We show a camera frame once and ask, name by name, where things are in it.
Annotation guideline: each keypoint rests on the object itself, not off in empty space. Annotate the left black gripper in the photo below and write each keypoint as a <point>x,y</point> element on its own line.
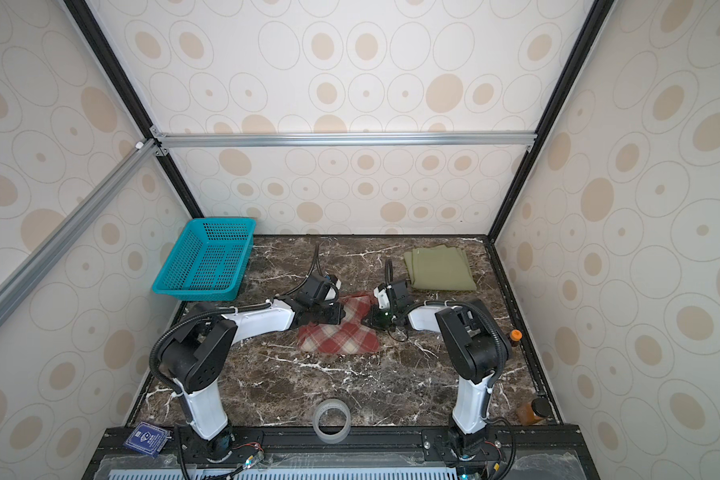
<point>337,310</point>

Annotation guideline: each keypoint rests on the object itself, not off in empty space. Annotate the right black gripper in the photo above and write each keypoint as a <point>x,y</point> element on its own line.
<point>371,319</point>

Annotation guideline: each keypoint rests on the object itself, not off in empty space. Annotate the red plaid skirt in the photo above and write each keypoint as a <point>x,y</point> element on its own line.
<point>349,337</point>

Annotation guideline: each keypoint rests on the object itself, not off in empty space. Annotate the olive green skirt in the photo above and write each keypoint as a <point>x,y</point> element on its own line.
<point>439,268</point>

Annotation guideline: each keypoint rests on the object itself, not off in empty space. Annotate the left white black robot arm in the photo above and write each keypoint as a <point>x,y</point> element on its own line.
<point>190,356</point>

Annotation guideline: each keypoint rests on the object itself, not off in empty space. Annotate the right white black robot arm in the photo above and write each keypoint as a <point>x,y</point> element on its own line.
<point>477,348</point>

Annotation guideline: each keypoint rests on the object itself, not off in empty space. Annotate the clear tape roll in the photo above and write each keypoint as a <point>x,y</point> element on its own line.
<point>331,421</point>

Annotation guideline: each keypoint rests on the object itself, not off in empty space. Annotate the teal plastic basket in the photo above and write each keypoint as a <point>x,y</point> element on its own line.
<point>208,260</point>

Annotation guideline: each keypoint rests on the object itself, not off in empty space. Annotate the brown bottle orange cap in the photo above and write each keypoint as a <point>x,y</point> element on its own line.
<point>515,336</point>

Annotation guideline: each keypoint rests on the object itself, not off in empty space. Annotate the brown jar black lid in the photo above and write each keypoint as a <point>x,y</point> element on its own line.
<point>537,410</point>

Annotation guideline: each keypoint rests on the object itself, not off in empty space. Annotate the blue card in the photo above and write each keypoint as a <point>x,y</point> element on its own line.
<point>147,439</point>

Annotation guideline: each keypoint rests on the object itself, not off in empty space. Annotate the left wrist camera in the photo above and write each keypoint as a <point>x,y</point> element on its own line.
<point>319,289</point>

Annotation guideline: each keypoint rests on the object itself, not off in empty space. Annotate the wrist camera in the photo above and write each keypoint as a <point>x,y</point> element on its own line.
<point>394,296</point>
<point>319,289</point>

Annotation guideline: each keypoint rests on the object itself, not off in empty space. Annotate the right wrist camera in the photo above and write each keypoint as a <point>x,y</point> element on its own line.
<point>394,296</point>

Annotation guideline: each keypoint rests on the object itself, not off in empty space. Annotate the horizontal aluminium rail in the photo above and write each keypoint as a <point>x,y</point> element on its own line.
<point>352,139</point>

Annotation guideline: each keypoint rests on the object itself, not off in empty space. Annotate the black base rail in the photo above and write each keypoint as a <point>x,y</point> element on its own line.
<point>504,452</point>

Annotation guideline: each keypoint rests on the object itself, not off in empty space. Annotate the left slanted aluminium rail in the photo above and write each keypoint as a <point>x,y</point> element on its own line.
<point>27,276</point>

